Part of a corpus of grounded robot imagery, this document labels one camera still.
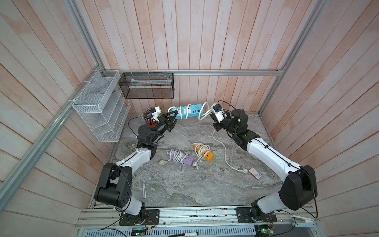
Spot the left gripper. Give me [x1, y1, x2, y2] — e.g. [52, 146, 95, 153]
[150, 111, 179, 143]

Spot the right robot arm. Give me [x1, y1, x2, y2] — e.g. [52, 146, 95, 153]
[210, 104, 318, 222]

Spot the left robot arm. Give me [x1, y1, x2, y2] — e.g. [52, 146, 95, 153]
[94, 111, 178, 225]

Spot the orange power strip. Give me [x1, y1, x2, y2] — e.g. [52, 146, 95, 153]
[192, 142, 214, 162]

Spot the purple power strip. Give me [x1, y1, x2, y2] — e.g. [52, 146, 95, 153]
[167, 149, 194, 166]

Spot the red pencil cup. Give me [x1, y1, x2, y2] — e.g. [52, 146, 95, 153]
[147, 123, 157, 128]

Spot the bundle of pencils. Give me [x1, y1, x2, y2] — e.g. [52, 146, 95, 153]
[142, 108, 154, 124]

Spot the black mesh basket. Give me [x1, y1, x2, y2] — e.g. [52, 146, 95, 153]
[118, 72, 175, 99]

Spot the pink white card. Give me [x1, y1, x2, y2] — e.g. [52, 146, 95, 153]
[249, 167, 262, 180]

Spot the black marker pen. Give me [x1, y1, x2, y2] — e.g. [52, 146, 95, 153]
[168, 232, 199, 237]

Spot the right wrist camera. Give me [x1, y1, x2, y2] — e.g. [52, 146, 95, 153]
[210, 103, 228, 123]

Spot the white cord of purple strip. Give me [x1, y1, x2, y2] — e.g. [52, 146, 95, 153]
[158, 149, 190, 166]

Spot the white wire mesh shelf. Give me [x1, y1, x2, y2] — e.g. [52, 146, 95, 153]
[73, 70, 130, 142]

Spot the horizontal aluminium wall rail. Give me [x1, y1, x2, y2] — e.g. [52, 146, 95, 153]
[99, 69, 283, 77]

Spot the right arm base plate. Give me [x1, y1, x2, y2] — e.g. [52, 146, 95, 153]
[235, 207, 277, 223]

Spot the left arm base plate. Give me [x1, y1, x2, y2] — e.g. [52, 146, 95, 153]
[119, 209, 160, 226]

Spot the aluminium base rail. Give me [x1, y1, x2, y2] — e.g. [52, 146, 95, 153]
[73, 205, 326, 237]

